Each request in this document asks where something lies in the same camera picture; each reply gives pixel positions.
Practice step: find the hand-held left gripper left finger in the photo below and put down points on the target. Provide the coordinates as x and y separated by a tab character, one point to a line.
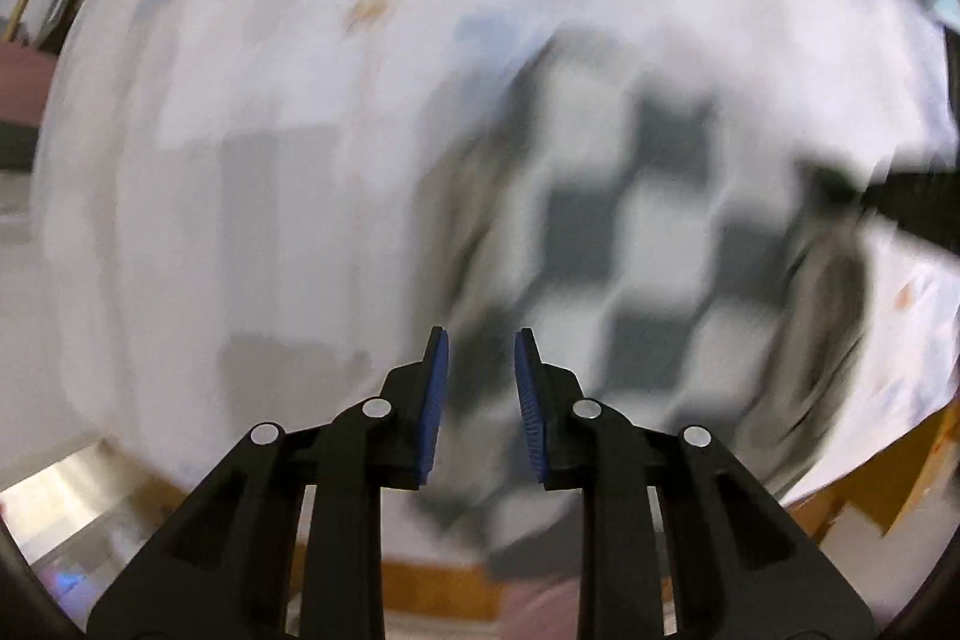
435	400

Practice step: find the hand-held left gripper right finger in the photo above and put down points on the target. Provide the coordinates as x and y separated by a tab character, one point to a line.
529	400

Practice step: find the grey white checkered shirt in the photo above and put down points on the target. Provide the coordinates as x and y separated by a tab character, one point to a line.
637	235

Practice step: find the light blue striped pouch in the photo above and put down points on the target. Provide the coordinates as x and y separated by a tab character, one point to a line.
943	3

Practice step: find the white blue printed bed sheet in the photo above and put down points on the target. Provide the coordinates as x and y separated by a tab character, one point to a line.
262	123

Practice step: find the yellow wooden bed frame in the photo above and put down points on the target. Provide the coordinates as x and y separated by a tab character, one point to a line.
442	587

